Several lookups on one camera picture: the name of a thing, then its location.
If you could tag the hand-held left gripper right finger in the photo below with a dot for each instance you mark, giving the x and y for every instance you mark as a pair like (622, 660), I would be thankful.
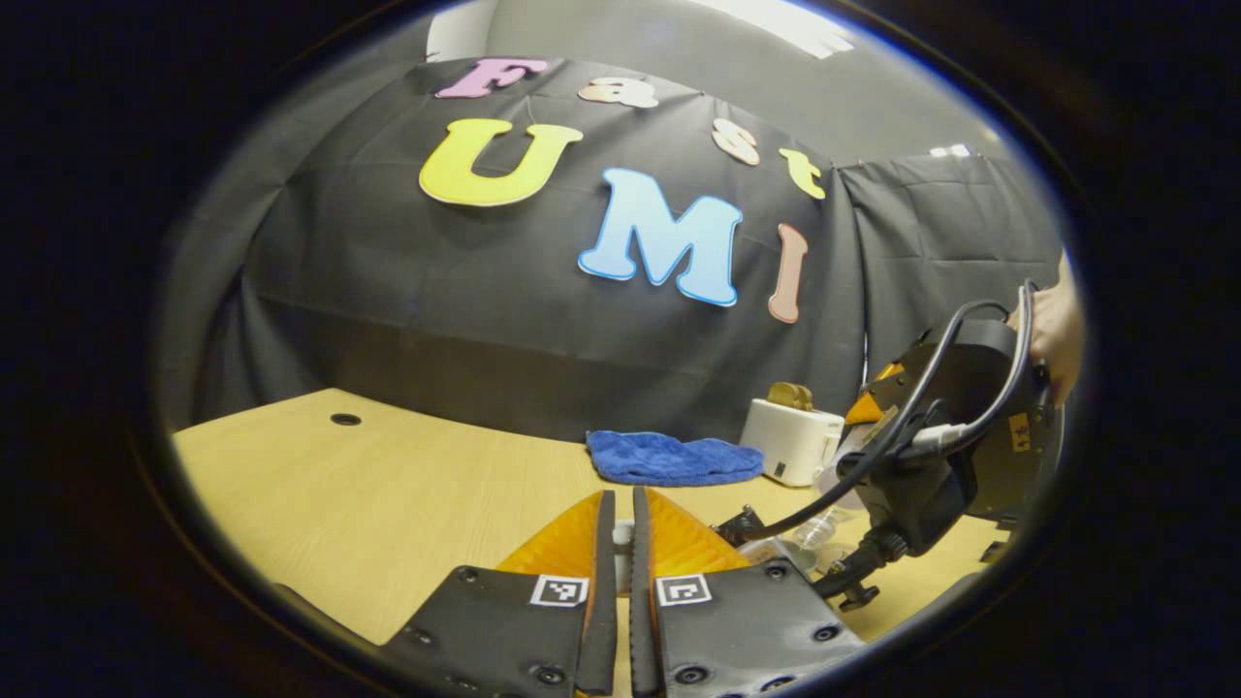
(642, 582)

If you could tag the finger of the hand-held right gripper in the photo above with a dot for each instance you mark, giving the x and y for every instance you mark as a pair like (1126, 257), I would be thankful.
(873, 402)

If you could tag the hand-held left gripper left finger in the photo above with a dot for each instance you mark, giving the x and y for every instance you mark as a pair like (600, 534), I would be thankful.
(606, 582)

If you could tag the brown bread slices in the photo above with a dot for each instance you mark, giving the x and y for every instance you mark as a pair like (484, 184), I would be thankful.
(790, 396)

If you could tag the white toaster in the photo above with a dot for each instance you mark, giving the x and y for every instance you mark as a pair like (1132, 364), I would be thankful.
(785, 446)

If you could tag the blue towel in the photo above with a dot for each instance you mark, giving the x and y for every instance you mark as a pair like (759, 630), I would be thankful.
(669, 458)

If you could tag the black backdrop cloth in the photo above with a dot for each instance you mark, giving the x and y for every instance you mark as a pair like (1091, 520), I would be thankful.
(436, 310)

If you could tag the ceiling light panel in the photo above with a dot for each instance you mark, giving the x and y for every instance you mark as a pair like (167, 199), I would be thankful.
(785, 24)

